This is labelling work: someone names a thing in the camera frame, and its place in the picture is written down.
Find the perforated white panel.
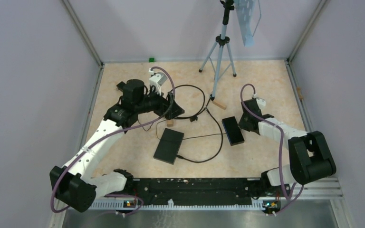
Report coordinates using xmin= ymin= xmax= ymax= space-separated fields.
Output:
xmin=234 ymin=0 xmax=262 ymax=47

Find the long wooden block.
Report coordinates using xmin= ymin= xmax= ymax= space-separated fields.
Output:
xmin=212 ymin=100 xmax=227 ymax=110

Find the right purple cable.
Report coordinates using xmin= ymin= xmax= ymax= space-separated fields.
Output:
xmin=240 ymin=83 xmax=305 ymax=216

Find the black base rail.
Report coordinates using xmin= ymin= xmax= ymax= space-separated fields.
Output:
xmin=124 ymin=178 xmax=278 ymax=206

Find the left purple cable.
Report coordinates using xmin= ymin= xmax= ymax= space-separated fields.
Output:
xmin=50 ymin=66 xmax=176 ymax=218

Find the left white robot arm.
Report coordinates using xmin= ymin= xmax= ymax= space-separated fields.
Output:
xmin=49 ymin=79 xmax=184 ymax=213

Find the black coiled ethernet cable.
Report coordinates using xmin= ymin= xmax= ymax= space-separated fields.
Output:
xmin=166 ymin=84 xmax=206 ymax=121

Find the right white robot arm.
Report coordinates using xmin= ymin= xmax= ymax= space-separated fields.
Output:
xmin=239 ymin=98 xmax=336 ymax=196

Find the small black round connector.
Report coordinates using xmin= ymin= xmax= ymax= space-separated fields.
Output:
xmin=190 ymin=116 xmax=198 ymax=122

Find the wooden cube near switch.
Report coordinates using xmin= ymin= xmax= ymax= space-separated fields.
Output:
xmin=166 ymin=119 xmax=174 ymax=127

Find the black power adapter with cord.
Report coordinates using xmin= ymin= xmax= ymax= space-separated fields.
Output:
xmin=116 ymin=82 xmax=226 ymax=140

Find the black network switch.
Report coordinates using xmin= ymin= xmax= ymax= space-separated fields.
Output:
xmin=221 ymin=116 xmax=245 ymax=146
xmin=153 ymin=128 xmax=184 ymax=165

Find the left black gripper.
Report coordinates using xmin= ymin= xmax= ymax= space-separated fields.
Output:
xmin=135 ymin=84 xmax=184 ymax=120

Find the silver camera tripod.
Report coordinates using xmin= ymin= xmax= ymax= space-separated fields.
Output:
xmin=198 ymin=0 xmax=237 ymax=101

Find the black ethernet cable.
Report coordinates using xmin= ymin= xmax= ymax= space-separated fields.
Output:
xmin=166 ymin=84 xmax=206 ymax=121
xmin=175 ymin=96 xmax=224 ymax=164

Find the purple cable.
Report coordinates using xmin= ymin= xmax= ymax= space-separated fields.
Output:
xmin=240 ymin=83 xmax=305 ymax=216
xmin=50 ymin=66 xmax=176 ymax=218

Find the wooden block on frame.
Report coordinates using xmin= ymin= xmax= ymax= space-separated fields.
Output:
xmin=296 ymin=87 xmax=304 ymax=101

